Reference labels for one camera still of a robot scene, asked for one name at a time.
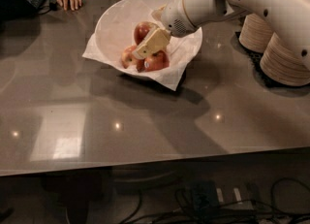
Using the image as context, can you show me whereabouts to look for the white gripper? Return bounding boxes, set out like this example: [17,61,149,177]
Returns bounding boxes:
[133,0,197,60]

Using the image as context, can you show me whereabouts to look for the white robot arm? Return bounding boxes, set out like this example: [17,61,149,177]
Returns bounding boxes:
[133,0,310,68]

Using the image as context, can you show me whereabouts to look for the white bowl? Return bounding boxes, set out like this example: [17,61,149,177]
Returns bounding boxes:
[94,0,203,81]

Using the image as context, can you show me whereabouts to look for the left red yellow apple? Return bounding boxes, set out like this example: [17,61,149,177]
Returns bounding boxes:
[121,45,139,69]

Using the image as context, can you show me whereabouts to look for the person's hand on table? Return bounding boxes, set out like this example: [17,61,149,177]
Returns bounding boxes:
[56,0,82,11]

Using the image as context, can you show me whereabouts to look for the white paper liner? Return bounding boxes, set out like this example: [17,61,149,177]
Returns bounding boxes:
[81,0,203,92]

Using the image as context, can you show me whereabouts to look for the rear paper plate stack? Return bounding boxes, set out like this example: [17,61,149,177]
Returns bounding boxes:
[239,14,273,53]

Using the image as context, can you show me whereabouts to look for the paper plate stack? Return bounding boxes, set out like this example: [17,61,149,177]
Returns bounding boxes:
[260,33,310,86]
[239,14,273,53]

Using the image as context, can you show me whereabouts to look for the black mat under plates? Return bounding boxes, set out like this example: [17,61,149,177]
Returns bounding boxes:
[240,44,282,88]

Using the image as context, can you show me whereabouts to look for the front paper plate stack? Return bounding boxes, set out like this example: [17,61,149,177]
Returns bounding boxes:
[260,33,310,86]

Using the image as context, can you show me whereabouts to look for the black laptop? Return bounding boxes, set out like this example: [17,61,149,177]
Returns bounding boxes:
[0,0,46,21]

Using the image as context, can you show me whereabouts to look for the black power adapter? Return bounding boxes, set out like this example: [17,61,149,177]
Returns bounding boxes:
[190,180,219,211]

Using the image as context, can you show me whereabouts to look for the black floor cables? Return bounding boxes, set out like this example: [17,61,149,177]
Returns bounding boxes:
[117,177,310,224]

